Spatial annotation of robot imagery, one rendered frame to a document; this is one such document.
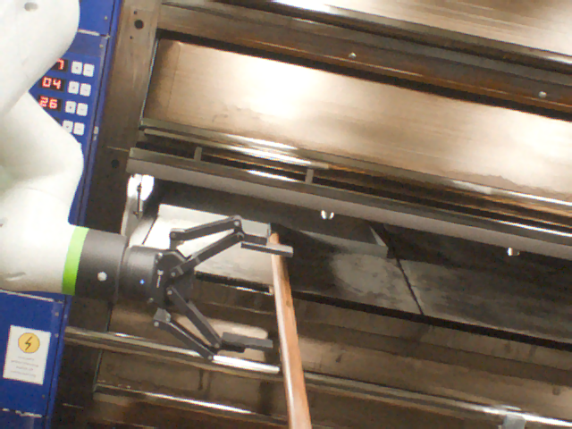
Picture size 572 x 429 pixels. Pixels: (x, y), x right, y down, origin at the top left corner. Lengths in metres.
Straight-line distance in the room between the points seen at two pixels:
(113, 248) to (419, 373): 0.88
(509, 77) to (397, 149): 0.24
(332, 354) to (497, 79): 0.62
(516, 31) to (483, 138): 0.20
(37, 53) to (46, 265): 0.45
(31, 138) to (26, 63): 0.38
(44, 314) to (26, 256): 0.65
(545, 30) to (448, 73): 0.19
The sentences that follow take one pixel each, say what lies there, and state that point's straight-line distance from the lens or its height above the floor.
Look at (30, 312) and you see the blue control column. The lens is 2.00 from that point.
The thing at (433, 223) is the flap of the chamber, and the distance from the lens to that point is 1.80.
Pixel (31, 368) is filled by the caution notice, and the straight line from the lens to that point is 2.04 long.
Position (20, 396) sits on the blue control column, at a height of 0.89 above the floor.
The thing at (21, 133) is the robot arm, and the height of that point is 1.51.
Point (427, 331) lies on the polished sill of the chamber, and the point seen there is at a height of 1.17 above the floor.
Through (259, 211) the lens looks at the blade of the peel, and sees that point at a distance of 2.64.
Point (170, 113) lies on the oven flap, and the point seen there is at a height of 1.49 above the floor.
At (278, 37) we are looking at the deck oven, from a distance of 1.89.
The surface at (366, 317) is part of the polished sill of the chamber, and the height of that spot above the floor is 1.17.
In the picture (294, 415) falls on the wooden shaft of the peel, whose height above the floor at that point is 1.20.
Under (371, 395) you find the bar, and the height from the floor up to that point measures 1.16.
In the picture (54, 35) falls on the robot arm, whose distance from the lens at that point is 0.98.
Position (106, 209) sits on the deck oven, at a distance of 1.95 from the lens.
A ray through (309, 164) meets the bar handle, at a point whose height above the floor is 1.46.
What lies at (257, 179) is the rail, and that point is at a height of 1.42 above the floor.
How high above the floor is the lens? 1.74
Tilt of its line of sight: 12 degrees down
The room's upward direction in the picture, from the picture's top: 12 degrees clockwise
